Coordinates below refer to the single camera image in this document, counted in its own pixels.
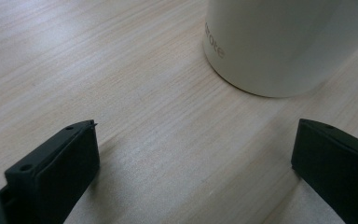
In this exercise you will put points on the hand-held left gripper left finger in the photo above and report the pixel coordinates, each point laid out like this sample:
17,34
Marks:
56,168

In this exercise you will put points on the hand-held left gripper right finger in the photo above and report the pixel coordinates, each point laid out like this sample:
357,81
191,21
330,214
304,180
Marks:
338,168

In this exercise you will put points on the white cup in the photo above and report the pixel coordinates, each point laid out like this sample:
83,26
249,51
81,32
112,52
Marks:
279,43

